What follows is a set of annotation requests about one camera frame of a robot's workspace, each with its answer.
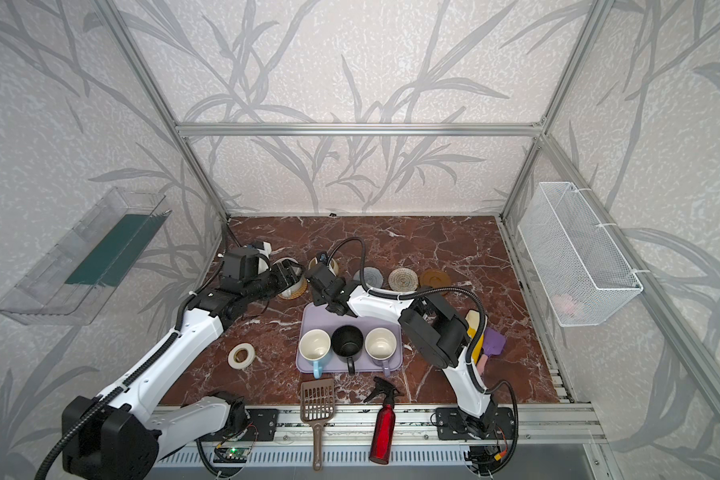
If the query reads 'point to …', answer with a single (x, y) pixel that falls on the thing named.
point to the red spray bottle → (384, 423)
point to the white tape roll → (241, 355)
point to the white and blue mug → (315, 346)
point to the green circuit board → (234, 453)
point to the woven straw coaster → (302, 291)
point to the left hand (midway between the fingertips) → (302, 263)
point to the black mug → (347, 343)
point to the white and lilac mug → (380, 344)
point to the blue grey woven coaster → (372, 276)
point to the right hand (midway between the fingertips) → (321, 276)
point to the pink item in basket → (564, 303)
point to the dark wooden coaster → (435, 278)
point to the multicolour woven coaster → (403, 280)
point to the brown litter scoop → (317, 404)
